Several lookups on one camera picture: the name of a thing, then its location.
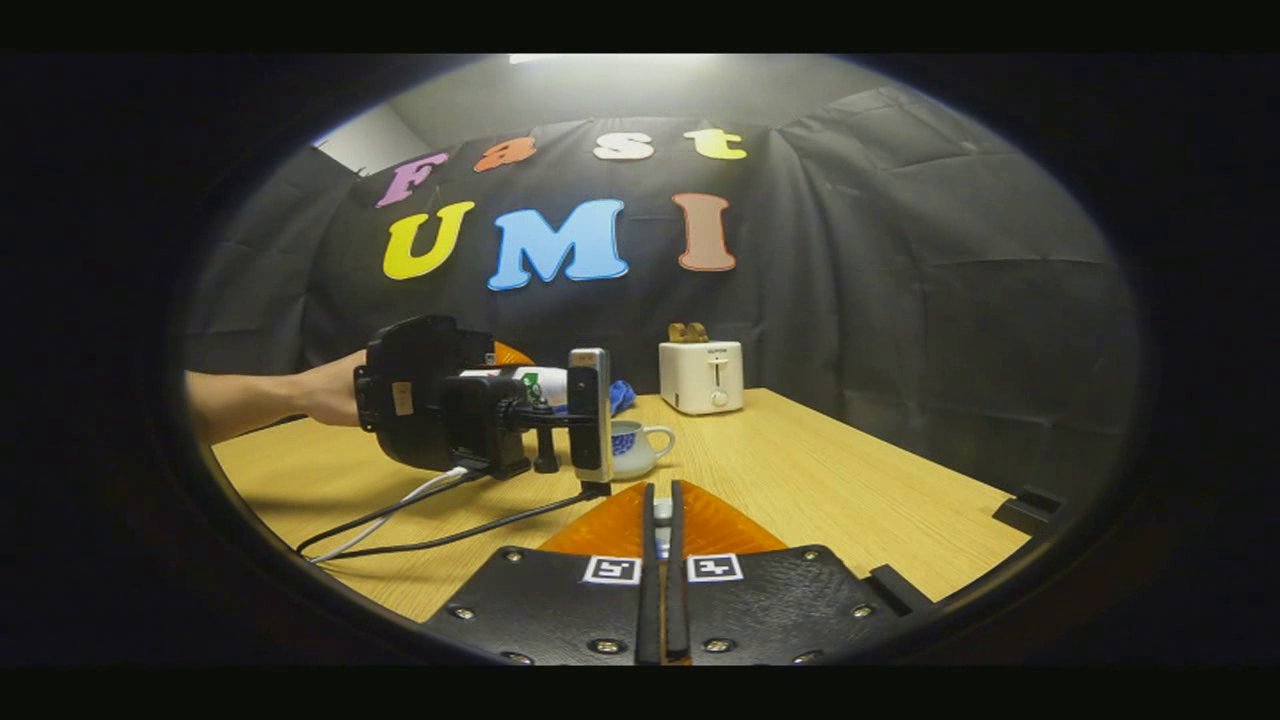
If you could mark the black backdrop cloth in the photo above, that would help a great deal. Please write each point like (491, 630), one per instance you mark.
(900, 300)

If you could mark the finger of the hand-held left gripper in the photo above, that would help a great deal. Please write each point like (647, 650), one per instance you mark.
(510, 356)

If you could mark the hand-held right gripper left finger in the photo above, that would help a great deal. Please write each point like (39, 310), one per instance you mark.
(560, 610)

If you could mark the bread slice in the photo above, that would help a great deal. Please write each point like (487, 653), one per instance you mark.
(688, 333)

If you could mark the white toaster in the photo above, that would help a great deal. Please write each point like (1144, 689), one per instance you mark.
(700, 378)

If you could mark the white blue teacup lid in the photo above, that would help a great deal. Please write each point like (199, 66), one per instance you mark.
(663, 512)

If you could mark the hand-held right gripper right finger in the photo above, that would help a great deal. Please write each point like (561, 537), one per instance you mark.
(780, 610)

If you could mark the blue towel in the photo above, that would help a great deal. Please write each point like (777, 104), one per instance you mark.
(620, 398)

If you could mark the white blue patterned teacup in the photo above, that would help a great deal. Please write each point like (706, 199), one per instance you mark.
(632, 450)

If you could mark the white green label water bottle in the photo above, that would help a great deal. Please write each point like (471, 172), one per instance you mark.
(545, 385)

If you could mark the black table edge bracket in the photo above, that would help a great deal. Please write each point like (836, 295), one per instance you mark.
(900, 590)
(1025, 512)

